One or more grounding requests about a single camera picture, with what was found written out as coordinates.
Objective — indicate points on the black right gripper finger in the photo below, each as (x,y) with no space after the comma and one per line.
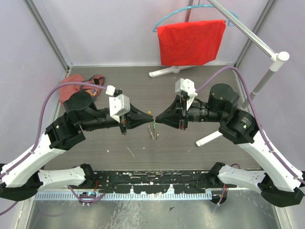
(174,123)
(172,112)

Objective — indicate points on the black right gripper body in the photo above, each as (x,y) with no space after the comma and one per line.
(184,117)

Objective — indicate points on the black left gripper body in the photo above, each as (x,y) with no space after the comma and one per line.
(122,123)

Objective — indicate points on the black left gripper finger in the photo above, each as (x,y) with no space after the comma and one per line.
(134,122)
(136,113)

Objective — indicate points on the large keyring with yellow grip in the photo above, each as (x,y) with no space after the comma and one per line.
(152,133)

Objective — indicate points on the key with green tag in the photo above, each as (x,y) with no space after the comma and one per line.
(155,125)

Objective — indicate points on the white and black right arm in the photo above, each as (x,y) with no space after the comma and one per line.
(278,182)

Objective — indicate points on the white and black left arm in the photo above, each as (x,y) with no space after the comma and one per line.
(24,177)

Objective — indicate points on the red cloth on hanger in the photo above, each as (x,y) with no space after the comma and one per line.
(190,43)

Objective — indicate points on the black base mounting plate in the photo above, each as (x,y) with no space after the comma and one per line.
(155,181)

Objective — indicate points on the crumpled dusty red garment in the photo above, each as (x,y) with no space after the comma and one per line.
(67,91)

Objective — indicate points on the teal clothes hanger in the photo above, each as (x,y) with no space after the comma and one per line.
(188,9)

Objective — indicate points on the white garment rack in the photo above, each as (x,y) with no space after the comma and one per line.
(278,59)

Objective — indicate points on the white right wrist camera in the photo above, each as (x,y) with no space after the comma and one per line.
(186,86)

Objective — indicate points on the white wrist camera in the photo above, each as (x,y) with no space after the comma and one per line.
(186,86)
(119,104)

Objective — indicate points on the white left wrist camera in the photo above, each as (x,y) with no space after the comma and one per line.
(119,104)

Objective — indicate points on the slotted grey cable duct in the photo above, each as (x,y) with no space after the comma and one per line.
(67,195)

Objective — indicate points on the aluminium frame post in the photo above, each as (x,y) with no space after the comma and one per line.
(46,25)

